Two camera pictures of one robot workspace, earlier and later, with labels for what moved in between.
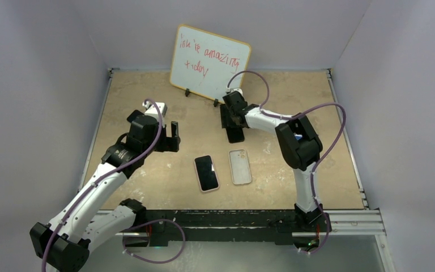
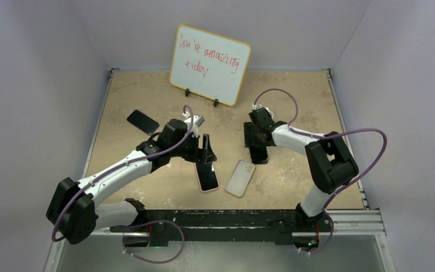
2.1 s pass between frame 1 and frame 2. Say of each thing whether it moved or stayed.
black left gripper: moved
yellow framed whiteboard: stayed
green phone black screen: stayed
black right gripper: moved
